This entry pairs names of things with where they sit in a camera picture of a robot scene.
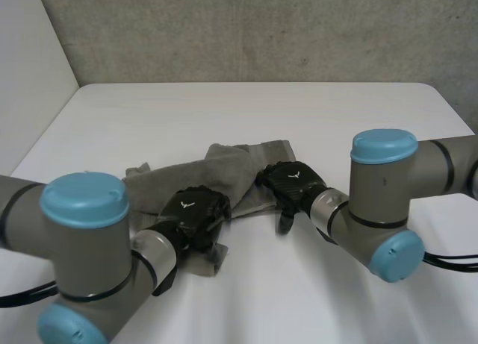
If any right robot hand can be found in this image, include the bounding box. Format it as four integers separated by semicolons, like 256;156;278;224
255;160;329;236

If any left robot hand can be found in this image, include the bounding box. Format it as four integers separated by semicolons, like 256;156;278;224
151;186;232;254

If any grey towel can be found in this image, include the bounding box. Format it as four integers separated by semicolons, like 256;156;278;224
121;137;297;278

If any black cable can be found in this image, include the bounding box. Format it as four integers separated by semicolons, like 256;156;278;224
421;248;478;275
0;280;60;308

